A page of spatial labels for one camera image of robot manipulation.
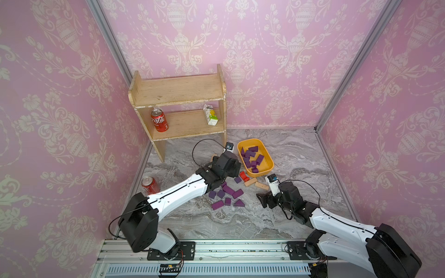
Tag purple brick centre long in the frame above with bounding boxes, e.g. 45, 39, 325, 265
222, 185, 235, 196

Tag red cola can on floor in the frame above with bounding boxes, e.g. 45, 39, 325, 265
141, 176, 161, 195

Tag natural wood brick near shelf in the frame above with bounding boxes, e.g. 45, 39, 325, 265
210, 154, 218, 162

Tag red cola can on shelf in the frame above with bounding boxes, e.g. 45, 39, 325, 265
151, 107, 169, 133

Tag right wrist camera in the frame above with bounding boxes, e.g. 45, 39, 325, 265
265, 174, 280, 196

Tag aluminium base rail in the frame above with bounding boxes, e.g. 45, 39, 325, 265
91, 239, 337, 278

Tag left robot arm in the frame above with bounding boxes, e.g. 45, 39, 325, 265
117, 151, 241, 257

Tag wooden two-tier shelf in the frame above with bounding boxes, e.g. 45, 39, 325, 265
128, 64, 227, 162

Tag yellow plastic storage bin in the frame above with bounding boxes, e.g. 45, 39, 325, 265
237, 139, 275, 177

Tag small red brick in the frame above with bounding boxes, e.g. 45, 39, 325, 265
239, 171, 250, 182

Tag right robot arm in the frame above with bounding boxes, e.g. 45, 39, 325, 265
257, 174, 423, 278

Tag engraved natural wood brick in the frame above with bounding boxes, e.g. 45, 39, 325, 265
255, 181, 270, 191

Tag purple triangle brick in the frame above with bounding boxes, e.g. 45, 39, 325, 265
233, 199, 245, 207

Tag green white juice carton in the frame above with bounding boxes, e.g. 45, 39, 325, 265
203, 104, 219, 126

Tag natural wood brick small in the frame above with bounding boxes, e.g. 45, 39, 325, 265
244, 178, 257, 186

